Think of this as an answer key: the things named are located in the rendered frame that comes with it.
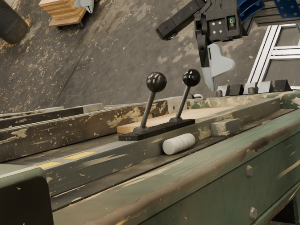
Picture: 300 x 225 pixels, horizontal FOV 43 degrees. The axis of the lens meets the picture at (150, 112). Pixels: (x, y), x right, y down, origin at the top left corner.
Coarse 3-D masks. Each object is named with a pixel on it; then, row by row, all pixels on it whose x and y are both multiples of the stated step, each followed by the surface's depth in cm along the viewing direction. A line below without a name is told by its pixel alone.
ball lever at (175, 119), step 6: (186, 72) 77; (192, 72) 76; (198, 72) 77; (186, 78) 76; (192, 78) 76; (198, 78) 76; (186, 84) 77; (192, 84) 77; (186, 90) 78; (186, 96) 79; (180, 102) 80; (180, 108) 80; (180, 114) 81; (174, 120) 80; (180, 120) 81
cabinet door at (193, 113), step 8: (176, 112) 139; (184, 112) 135; (192, 112) 134; (200, 112) 131; (208, 112) 127; (152, 120) 122; (160, 120) 122; (168, 120) 119; (120, 128) 115; (128, 128) 112
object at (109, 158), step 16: (224, 112) 98; (240, 112) 101; (256, 112) 109; (192, 128) 82; (208, 128) 87; (112, 144) 67; (128, 144) 66; (144, 144) 69; (160, 144) 73; (64, 160) 57; (80, 160) 57; (96, 160) 60; (112, 160) 62; (128, 160) 65; (144, 160) 69; (48, 176) 52; (64, 176) 55; (80, 176) 57; (96, 176) 60
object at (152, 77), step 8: (152, 72) 68; (160, 72) 68; (152, 80) 67; (160, 80) 67; (152, 88) 67; (160, 88) 67; (152, 96) 69; (144, 112) 71; (144, 120) 71; (136, 128) 71; (144, 128) 72
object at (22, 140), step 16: (176, 96) 148; (96, 112) 111; (112, 112) 115; (128, 112) 120; (160, 112) 133; (16, 128) 89; (32, 128) 93; (48, 128) 96; (64, 128) 100; (80, 128) 104; (96, 128) 109; (112, 128) 114; (0, 144) 86; (16, 144) 89; (32, 144) 92; (48, 144) 96; (64, 144) 100; (0, 160) 86
